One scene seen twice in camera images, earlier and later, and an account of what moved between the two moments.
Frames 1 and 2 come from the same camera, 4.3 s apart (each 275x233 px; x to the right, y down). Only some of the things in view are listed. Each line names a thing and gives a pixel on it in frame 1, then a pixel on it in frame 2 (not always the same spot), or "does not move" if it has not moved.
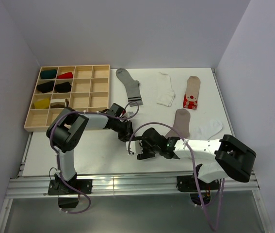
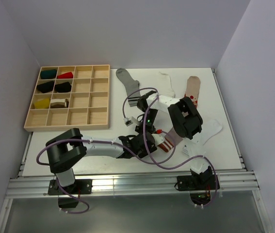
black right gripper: x=145 y=155 -> x=139 y=128
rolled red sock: x=68 y=75 does not move
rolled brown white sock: x=58 y=103 does not move
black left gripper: x=125 y=136 -> x=152 y=148
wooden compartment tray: x=84 y=88 does not move
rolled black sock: x=63 y=87 does not move
